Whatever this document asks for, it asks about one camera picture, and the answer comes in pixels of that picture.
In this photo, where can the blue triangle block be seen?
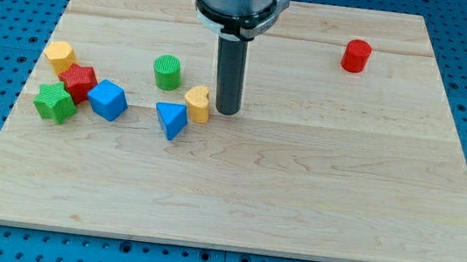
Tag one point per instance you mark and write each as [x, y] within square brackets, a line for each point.
[172, 117]

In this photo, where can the light wooden board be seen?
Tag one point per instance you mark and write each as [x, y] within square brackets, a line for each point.
[319, 164]

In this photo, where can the yellow hexagon block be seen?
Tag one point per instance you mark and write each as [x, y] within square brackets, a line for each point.
[60, 55]

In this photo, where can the blue cube block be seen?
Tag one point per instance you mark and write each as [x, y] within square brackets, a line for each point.
[107, 100]

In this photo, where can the red star block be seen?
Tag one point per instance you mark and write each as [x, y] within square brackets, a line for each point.
[78, 81]

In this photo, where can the green cylinder block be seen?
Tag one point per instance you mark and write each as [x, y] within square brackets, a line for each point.
[167, 72]

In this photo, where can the green star block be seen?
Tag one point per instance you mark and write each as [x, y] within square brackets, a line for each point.
[54, 102]

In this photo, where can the red cylinder block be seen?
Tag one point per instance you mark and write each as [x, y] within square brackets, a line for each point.
[356, 55]

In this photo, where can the yellow heart block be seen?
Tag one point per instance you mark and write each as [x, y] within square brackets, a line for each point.
[197, 102]

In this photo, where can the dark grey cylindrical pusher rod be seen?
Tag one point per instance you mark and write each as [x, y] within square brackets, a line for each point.
[231, 58]

